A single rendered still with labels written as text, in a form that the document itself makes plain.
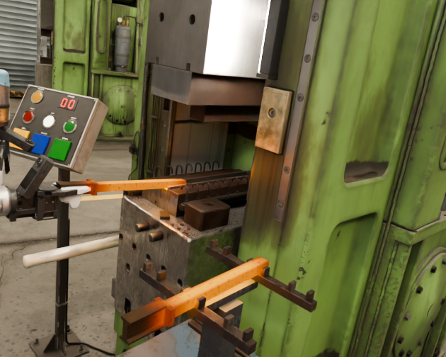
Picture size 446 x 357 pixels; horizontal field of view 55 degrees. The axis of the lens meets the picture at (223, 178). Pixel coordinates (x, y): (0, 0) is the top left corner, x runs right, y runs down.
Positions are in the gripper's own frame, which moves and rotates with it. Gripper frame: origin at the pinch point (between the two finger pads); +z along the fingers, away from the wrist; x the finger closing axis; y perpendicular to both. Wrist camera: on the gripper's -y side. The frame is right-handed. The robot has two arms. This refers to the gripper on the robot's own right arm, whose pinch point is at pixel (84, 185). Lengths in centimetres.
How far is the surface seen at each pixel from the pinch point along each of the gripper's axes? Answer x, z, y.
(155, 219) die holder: 5.0, 21.6, 11.4
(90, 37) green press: -437, 212, -45
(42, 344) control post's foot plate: -65, 17, 101
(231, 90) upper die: 8, 43, -31
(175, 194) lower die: 5.9, 27.3, 3.2
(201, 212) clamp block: 18.8, 27.5, 4.4
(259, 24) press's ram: 13, 45, -51
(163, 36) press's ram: -7, 26, -43
